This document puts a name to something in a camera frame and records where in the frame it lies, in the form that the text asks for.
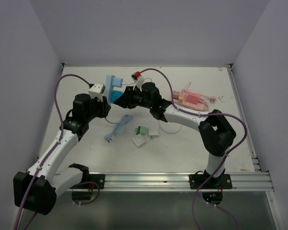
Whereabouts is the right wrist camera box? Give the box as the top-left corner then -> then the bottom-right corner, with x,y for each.
131,71 -> 145,90

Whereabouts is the aluminium front rail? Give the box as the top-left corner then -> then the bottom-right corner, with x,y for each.
21,171 -> 275,192

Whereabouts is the pink cord with plug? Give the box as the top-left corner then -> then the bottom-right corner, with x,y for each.
180,81 -> 217,113

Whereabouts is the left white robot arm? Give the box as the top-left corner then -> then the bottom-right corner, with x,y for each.
13,93 -> 111,215

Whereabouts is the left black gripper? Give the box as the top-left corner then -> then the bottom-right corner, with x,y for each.
84,94 -> 110,122

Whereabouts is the blue power strip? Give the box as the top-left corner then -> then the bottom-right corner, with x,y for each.
104,74 -> 115,105

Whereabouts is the pink power strip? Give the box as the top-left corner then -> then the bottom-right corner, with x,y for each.
174,97 -> 209,112

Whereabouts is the white cube charger plug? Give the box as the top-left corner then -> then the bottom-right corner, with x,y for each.
148,127 -> 159,139

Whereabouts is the blue coiled cord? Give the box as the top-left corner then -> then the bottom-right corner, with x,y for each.
103,114 -> 134,143

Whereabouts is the red pink charger plug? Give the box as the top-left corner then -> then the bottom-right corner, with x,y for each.
186,93 -> 200,104

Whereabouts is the light blue charger plug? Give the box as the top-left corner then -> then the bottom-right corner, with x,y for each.
112,77 -> 123,88

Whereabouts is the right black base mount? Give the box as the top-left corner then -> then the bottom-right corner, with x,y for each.
189,171 -> 233,190

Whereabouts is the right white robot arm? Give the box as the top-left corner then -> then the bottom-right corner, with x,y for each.
110,83 -> 236,188

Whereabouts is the green charger plug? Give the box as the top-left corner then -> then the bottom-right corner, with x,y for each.
135,126 -> 148,136

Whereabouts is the tan cube adapter on strip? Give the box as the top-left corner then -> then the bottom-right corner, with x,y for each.
172,91 -> 180,100

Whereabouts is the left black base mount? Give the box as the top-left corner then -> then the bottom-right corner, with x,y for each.
69,173 -> 106,189

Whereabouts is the blue round plug adapter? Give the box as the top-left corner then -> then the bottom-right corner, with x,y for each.
110,90 -> 123,103

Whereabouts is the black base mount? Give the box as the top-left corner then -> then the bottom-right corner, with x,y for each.
189,171 -> 233,190
69,173 -> 106,189

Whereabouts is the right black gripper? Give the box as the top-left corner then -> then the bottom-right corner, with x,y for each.
115,86 -> 153,109

